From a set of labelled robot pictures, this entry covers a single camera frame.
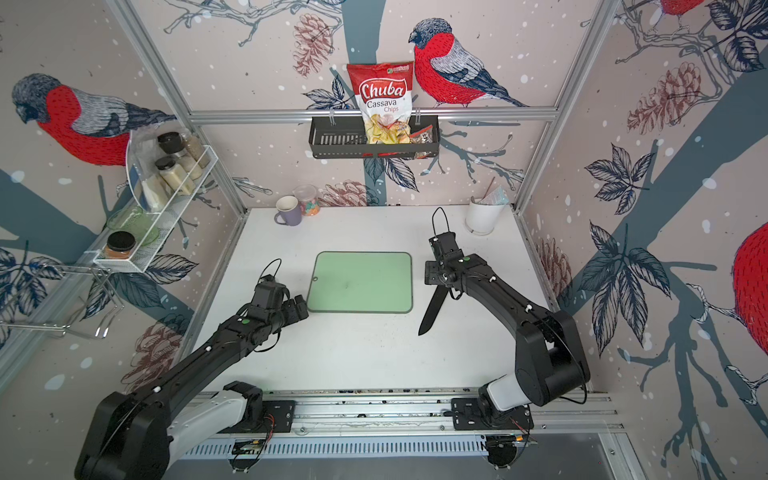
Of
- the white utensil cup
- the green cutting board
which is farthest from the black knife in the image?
the white utensil cup

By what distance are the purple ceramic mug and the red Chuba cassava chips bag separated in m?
0.42

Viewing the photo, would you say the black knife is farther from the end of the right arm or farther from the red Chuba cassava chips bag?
the red Chuba cassava chips bag

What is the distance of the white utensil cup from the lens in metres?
1.04

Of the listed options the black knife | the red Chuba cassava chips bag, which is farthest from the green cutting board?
the red Chuba cassava chips bag

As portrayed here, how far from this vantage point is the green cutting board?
0.94 m

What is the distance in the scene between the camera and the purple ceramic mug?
1121mm

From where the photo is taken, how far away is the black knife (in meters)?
0.90

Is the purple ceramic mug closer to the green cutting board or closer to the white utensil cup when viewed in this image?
the green cutting board

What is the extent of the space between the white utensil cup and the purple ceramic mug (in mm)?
668

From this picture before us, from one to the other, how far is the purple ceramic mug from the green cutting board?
18cm

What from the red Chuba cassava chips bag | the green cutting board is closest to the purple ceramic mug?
the green cutting board

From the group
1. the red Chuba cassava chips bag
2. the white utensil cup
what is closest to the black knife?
the white utensil cup
